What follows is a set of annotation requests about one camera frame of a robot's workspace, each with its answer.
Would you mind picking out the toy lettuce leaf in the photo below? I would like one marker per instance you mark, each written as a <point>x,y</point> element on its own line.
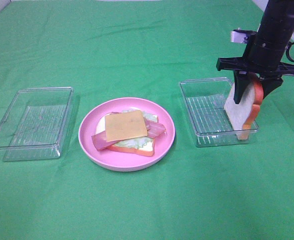
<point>129,129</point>

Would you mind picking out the toy bread slice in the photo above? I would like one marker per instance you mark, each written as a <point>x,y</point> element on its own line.
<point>242,115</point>
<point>143,146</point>

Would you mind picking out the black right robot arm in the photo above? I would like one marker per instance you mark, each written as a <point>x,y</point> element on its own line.
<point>276,27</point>

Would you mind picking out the left clear plastic tray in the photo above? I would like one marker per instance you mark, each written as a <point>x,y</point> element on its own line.
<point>35,125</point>

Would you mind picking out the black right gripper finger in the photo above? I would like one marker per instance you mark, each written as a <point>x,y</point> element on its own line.
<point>241,81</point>
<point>270,83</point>

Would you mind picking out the pink round plate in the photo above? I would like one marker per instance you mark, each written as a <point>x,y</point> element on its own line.
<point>119,161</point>

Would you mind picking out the right clear plastic tray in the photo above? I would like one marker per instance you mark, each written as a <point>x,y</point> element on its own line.
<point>208,122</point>

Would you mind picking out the clear plastic tray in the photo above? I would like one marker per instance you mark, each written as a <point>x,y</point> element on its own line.
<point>208,122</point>
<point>35,125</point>

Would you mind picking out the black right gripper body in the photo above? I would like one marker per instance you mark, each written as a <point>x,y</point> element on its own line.
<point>263,61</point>

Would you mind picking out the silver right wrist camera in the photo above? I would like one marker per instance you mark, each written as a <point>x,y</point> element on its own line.
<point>240,36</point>

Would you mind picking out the toy bacon strip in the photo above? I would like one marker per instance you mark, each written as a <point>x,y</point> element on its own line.
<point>100,142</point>
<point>154,129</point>

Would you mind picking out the green tablecloth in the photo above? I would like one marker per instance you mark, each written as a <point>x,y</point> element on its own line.
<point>107,50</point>

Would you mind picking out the yellow toy cheese slice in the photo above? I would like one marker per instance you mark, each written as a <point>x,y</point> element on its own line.
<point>125,125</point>

